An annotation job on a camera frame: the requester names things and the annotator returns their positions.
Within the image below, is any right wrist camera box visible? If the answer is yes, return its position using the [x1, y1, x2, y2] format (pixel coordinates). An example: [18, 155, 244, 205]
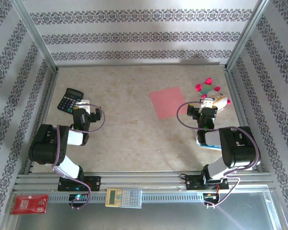
[199, 97, 214, 113]

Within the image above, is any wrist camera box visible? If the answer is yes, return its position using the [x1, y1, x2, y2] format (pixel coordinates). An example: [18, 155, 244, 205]
[199, 97, 214, 113]
[74, 99, 91, 113]

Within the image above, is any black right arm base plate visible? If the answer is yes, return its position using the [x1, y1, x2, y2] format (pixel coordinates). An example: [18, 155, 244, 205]
[185, 174, 229, 191]

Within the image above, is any red packet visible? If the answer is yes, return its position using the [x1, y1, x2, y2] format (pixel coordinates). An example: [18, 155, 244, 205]
[9, 194, 49, 215]

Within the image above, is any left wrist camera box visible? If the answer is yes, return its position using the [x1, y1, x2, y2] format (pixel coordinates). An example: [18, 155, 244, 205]
[74, 99, 91, 113]

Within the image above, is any black desk calculator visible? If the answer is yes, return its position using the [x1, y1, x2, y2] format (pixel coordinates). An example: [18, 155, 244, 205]
[57, 88, 84, 113]

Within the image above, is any beige scientific calculator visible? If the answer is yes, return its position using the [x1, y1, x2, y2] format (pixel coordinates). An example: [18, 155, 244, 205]
[105, 188, 143, 209]

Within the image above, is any pink cloth square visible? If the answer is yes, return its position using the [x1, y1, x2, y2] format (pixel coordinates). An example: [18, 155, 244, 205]
[149, 86, 186, 120]

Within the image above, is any aluminium side rail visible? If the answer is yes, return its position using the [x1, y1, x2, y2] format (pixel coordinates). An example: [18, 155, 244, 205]
[23, 68, 60, 174]
[224, 68, 264, 173]

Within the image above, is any grey slotted cable duct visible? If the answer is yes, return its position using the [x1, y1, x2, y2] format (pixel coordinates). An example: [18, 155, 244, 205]
[48, 193, 207, 204]

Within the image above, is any blue and white packet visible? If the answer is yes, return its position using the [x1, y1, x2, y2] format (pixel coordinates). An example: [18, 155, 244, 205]
[195, 136, 222, 151]

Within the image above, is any aluminium rear rail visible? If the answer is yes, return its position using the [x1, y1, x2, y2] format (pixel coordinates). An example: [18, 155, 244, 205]
[56, 62, 228, 69]

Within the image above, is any metal sheet tray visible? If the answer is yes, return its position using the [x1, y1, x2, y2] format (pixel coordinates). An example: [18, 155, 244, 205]
[13, 191, 283, 230]

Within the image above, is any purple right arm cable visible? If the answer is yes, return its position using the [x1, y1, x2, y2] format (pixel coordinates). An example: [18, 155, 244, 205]
[177, 102, 260, 209]

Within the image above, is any aluminium frame post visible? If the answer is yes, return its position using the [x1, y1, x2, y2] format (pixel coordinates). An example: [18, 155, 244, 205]
[225, 0, 274, 71]
[14, 0, 60, 72]

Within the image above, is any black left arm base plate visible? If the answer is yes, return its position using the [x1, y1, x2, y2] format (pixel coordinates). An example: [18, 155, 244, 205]
[58, 176, 102, 192]

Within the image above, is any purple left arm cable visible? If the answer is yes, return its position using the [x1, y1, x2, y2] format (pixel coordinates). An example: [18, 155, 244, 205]
[51, 103, 106, 210]

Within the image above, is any white and pink plush toy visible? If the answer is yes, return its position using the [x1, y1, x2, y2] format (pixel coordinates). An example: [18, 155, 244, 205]
[195, 78, 232, 112]

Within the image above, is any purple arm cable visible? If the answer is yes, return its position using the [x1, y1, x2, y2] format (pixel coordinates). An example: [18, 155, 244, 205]
[51, 103, 106, 210]
[177, 102, 260, 209]

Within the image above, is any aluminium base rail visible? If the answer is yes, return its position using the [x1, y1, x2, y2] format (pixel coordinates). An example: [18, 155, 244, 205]
[13, 171, 276, 194]

